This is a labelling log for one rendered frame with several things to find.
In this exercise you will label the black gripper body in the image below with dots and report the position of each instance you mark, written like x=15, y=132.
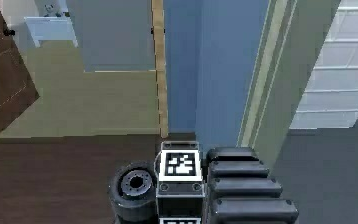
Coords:
x=133, y=191

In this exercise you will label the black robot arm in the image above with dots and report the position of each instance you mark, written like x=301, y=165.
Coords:
x=240, y=186

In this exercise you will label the grey room door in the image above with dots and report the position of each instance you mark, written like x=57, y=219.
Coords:
x=115, y=36

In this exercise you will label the white teddy bear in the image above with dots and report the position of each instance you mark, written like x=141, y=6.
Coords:
x=50, y=9

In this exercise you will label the brown wooden room door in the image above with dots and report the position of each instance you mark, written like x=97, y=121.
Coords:
x=5, y=76

